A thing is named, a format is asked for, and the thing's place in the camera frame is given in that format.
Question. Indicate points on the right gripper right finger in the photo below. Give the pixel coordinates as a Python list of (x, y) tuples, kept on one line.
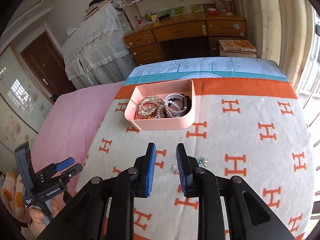
[(186, 168)]

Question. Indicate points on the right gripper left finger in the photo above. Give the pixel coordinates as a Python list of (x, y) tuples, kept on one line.
[(142, 186)]

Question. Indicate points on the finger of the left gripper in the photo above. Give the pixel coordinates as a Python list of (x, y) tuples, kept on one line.
[(71, 172), (64, 164)]

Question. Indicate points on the teal flower brooch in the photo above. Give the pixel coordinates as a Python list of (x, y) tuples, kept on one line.
[(202, 162)]

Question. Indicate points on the red string bangle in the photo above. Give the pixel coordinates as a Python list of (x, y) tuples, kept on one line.
[(147, 110)]

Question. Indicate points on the gold rhinestone hair comb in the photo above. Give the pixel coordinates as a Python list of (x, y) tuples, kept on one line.
[(153, 98)]

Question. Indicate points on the left hand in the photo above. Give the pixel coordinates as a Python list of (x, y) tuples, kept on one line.
[(37, 216)]

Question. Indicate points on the pink bed sheet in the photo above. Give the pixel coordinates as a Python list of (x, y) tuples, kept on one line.
[(88, 125)]

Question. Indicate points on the orange white H blanket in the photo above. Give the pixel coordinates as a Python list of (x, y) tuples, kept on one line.
[(251, 128)]

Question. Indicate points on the pink plastic tray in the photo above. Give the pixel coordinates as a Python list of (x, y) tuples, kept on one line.
[(161, 121)]

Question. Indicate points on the blue teal patterned sheet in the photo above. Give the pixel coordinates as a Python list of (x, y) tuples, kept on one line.
[(206, 67)]

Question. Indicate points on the brown wooden door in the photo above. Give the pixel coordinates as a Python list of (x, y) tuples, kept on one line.
[(47, 65)]

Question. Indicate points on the white lace covered furniture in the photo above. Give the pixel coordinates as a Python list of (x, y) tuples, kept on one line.
[(96, 54)]

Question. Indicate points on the stack of books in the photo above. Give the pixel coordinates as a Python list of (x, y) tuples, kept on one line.
[(237, 48)]

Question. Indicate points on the wooden desk with drawers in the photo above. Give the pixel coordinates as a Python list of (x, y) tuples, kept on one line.
[(191, 35)]

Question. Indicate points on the beige curtain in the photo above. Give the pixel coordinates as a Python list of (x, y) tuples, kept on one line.
[(282, 31)]

